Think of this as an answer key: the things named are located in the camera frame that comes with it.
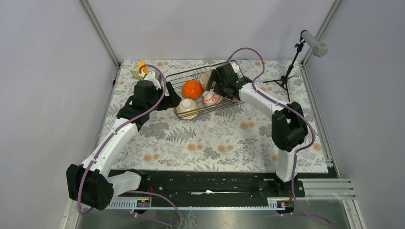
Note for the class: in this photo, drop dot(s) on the black wire dish rack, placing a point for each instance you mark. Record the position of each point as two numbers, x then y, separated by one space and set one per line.
196 99

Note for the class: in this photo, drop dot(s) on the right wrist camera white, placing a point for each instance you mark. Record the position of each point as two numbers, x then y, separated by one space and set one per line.
235 66

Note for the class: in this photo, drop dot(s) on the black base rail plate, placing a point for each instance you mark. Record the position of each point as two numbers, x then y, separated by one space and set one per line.
219 189

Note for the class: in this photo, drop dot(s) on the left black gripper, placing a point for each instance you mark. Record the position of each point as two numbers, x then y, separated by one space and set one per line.
170 101

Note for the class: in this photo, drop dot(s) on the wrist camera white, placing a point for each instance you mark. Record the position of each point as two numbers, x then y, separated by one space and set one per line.
235 66
151 76

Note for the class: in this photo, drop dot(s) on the beige bowl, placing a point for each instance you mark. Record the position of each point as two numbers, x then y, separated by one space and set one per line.
204 78

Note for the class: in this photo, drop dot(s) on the orange yellow block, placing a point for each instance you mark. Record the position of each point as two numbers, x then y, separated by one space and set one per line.
142 69

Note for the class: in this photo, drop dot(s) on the silver microphone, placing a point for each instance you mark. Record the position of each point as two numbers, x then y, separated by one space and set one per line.
318 49

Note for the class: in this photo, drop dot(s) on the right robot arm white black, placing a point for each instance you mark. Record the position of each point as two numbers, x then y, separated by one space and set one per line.
288 126

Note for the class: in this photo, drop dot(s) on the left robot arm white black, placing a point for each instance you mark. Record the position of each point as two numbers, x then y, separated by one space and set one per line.
89 182

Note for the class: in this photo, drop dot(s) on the floral patterned table mat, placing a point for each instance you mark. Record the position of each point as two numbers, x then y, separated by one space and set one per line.
235 138

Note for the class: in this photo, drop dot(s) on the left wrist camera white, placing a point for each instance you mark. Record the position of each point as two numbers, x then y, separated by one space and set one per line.
151 76

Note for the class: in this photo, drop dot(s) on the orange bowl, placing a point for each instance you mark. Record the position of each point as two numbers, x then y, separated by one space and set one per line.
192 90

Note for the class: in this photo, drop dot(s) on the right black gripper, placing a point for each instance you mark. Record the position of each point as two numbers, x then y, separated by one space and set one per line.
214 77

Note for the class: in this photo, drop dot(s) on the black microphone tripod stand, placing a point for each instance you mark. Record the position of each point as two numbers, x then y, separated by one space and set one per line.
283 80

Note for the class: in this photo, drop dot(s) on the yellow sun pattern bowl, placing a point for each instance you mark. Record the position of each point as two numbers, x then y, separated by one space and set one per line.
187 109

